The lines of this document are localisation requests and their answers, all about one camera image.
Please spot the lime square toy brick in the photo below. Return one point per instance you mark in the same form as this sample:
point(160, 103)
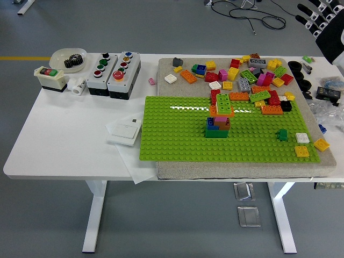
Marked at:
point(280, 70)

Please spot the small metal tool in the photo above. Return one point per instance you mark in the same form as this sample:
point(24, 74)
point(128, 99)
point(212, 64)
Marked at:
point(307, 67)

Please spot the emergency stop control box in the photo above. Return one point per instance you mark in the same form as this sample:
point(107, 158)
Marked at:
point(126, 80)

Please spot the small yellow toy brick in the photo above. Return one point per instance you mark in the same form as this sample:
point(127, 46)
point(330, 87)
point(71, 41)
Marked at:
point(178, 69)

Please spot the white furniture foot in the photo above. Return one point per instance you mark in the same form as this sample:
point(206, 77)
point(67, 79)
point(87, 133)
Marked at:
point(25, 7)

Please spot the three-button control box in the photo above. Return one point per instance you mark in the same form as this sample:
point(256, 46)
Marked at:
point(99, 78)

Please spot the white flat square tile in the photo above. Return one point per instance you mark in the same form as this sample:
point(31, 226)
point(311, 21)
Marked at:
point(215, 85)
point(170, 78)

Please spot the blue toy brick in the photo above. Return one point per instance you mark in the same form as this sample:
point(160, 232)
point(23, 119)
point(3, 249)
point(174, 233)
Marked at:
point(210, 124)

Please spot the red long toy brick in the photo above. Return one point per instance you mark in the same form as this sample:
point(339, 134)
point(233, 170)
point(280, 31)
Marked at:
point(214, 96)
point(274, 98)

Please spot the small white toy brick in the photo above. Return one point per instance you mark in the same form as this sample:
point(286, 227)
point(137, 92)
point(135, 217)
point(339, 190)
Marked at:
point(282, 98)

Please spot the silver metal bracket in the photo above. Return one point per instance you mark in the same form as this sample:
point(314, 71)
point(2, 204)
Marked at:
point(207, 2)

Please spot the white square toy brick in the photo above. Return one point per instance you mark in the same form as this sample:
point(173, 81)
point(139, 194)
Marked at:
point(217, 110)
point(302, 137)

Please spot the dark keyed panel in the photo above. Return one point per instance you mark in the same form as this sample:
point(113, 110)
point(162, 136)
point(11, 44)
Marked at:
point(329, 185)

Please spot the brown toy brick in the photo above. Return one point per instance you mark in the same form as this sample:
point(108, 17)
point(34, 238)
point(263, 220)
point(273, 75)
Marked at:
point(254, 56)
point(223, 126)

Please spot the green studded baseplate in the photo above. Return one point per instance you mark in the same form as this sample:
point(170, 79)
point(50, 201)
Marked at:
point(174, 134)

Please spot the small blue piece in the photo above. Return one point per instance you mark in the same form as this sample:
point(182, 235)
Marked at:
point(322, 128)

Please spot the silver floor socket plate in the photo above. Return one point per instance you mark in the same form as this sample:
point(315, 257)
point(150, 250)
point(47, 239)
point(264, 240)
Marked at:
point(249, 216)
point(243, 192)

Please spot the lime long toy brick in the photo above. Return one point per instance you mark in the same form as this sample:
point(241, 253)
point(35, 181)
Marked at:
point(259, 97)
point(248, 75)
point(224, 103)

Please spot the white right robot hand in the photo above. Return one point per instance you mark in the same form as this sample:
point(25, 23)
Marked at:
point(330, 35)

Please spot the magenta toy brick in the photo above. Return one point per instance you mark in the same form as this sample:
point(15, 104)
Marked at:
point(264, 80)
point(223, 75)

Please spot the red square toy brick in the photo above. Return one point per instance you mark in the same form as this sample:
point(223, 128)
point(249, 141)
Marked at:
point(286, 78)
point(235, 63)

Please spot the white paper sheet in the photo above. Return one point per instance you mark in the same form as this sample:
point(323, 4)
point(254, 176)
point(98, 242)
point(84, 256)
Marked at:
point(142, 174)

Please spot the dark grey toy brick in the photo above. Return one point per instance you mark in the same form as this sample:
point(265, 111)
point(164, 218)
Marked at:
point(178, 62)
point(257, 72)

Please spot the green square toy brick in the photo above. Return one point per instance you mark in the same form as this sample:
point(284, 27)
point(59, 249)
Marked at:
point(216, 133)

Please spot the yellow square toy brick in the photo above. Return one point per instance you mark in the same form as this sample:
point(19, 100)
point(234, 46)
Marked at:
point(302, 151)
point(259, 104)
point(290, 96)
point(278, 82)
point(211, 65)
point(227, 85)
point(321, 144)

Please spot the white bowl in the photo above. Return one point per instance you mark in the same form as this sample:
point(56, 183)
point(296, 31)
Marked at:
point(57, 60)

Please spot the blue green yellow brick stack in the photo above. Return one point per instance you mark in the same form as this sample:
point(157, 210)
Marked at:
point(200, 70)

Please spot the orange long toy brick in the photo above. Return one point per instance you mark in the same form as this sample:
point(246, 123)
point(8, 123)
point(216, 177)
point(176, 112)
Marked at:
point(225, 115)
point(272, 110)
point(239, 96)
point(188, 77)

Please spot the small dark green brick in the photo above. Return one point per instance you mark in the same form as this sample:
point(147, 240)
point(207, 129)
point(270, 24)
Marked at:
point(282, 135)

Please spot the grey long toy brick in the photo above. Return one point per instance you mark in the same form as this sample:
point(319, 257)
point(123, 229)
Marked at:
point(244, 85)
point(257, 62)

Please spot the green tag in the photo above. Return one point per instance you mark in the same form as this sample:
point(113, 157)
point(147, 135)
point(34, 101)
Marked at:
point(306, 58)

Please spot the black metal gears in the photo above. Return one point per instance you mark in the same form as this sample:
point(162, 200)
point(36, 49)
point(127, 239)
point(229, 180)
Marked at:
point(72, 62)

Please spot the white red-green switch box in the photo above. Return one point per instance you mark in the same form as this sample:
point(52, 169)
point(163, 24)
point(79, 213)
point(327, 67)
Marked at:
point(51, 80)

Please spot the white pipe tee fitting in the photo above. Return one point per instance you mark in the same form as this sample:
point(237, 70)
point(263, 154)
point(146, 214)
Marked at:
point(76, 86)

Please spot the small black rubber part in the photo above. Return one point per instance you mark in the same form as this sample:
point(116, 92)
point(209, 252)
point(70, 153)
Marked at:
point(308, 94)

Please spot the white table leg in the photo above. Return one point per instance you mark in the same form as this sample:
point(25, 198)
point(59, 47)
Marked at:
point(282, 215)
point(94, 215)

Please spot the white wall switch plate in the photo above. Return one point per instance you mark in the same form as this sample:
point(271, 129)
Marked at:
point(122, 131)

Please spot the small pink toy brick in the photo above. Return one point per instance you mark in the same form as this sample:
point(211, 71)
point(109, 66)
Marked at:
point(152, 81)

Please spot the clear plastic bag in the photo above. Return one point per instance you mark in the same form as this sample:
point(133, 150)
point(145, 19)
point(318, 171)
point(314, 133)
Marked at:
point(328, 113)

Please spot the grey-brown mat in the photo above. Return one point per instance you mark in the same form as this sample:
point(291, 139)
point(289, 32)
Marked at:
point(174, 80)

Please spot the black device green display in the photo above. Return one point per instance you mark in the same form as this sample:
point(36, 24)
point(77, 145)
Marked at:
point(328, 93)

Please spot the black toy brick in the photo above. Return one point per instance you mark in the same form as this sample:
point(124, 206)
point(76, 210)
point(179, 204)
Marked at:
point(286, 106)

